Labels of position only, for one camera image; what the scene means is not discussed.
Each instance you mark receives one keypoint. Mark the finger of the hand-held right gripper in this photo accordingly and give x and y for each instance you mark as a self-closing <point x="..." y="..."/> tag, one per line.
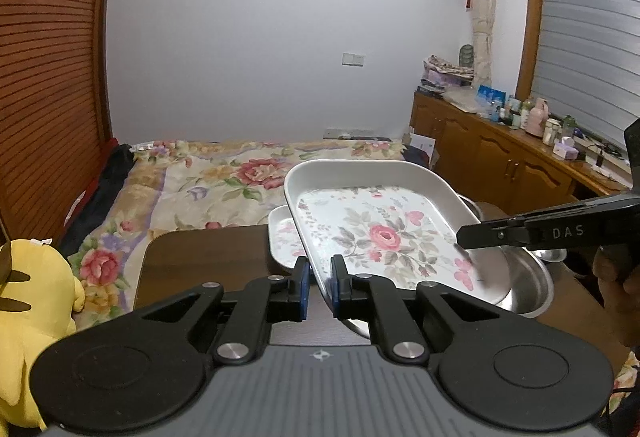
<point x="480" y="237"/>

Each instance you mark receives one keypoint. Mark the dark red-edged cloth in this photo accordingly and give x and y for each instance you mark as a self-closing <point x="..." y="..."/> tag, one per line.
<point x="100" y="187"/>

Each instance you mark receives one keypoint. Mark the white wall switch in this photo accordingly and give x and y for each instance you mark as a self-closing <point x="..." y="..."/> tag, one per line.
<point x="353" y="59"/>

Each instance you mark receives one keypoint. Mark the yellow plush toy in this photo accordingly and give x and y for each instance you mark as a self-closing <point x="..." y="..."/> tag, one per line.
<point x="30" y="317"/>

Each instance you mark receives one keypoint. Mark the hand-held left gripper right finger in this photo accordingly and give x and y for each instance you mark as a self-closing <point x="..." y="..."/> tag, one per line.
<point x="336" y="291"/>

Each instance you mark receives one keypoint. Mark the floral blanket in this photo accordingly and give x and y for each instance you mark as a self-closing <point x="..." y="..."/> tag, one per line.
<point x="225" y="177"/>

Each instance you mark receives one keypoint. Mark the large white floral plate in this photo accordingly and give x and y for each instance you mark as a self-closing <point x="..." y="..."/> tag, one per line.
<point x="380" y="237"/>

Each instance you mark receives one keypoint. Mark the small white floral plate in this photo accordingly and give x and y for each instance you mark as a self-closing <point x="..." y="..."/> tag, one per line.
<point x="285" y="237"/>

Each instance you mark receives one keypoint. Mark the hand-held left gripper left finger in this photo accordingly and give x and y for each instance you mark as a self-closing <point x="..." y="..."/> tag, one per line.
<point x="302" y="289"/>

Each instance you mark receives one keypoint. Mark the cream patterned curtain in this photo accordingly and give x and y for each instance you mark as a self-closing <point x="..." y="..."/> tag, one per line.
<point x="482" y="7"/>

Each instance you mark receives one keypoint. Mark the wooden sideboard cabinet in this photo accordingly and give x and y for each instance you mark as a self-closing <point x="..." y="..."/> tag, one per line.
<point x="480" y="152"/>

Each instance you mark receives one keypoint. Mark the pink thermos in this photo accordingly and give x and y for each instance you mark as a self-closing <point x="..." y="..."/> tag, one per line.
<point x="535" y="119"/>

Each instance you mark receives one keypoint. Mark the stacked paper pile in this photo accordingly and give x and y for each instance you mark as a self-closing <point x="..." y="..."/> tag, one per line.
<point x="445" y="72"/>

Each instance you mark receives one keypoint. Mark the lavender tissue box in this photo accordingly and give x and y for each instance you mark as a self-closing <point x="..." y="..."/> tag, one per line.
<point x="566" y="149"/>

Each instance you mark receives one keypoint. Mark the wooden window frame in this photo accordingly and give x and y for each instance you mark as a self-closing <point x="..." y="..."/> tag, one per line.
<point x="530" y="17"/>

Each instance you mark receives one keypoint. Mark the white cardboard box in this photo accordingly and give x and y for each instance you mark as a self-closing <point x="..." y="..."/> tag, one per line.
<point x="425" y="144"/>

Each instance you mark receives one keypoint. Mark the louvered wooden wardrobe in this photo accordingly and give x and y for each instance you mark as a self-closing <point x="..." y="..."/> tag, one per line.
<point x="50" y="67"/>

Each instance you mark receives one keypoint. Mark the large steel bowl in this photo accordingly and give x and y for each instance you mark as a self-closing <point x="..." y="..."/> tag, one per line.
<point x="530" y="282"/>

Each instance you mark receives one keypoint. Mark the blue and white carton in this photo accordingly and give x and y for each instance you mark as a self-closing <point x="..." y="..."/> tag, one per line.
<point x="490" y="96"/>

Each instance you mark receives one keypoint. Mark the person's right hand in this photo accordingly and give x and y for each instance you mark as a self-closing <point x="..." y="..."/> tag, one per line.
<point x="614" y="299"/>

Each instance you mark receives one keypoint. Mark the grey window blind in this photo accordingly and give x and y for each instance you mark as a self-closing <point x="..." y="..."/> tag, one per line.
<point x="590" y="32"/>

